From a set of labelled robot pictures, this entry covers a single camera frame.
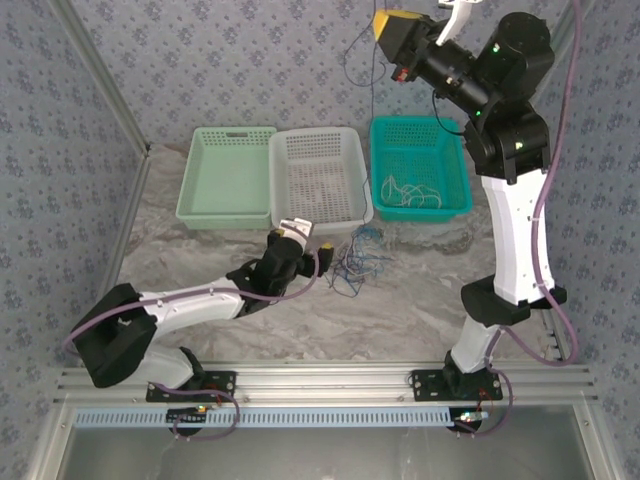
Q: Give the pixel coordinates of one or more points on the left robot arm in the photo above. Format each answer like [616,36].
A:
[190,305]

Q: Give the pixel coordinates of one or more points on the mint green plastic basket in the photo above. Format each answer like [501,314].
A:
[225,175]

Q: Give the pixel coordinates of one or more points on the white plastic basket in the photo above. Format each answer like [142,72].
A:
[320,165]

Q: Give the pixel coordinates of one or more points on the teal plastic basket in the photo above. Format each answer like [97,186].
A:
[425,150]

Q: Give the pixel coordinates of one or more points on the grey metal panel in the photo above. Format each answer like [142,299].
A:
[325,455]

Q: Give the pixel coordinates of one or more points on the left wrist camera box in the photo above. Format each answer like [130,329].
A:
[300,227]

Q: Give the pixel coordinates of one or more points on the aluminium frame post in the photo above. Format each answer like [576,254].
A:
[100,75]
[566,22]

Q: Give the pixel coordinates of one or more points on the wide aluminium mounting rail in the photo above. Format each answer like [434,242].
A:
[325,382]

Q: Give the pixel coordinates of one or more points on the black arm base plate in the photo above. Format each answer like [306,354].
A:
[225,385]
[425,387]

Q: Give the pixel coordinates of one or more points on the aluminium side rail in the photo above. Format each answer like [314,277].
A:
[127,215]
[556,340]

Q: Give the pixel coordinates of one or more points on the black controller board mount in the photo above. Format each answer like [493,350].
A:
[470,422]
[187,422]

